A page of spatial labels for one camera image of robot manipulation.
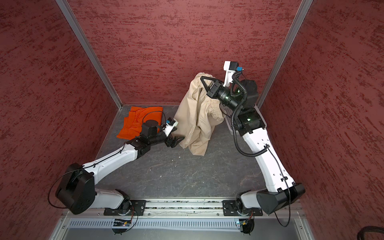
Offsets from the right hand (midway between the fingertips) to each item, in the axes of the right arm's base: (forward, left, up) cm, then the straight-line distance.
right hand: (199, 81), depth 57 cm
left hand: (-2, +11, -34) cm, 36 cm away
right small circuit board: (-41, -20, -55) cm, 72 cm away
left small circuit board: (-40, +40, -54) cm, 78 cm away
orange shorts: (+19, +47, -50) cm, 71 cm away
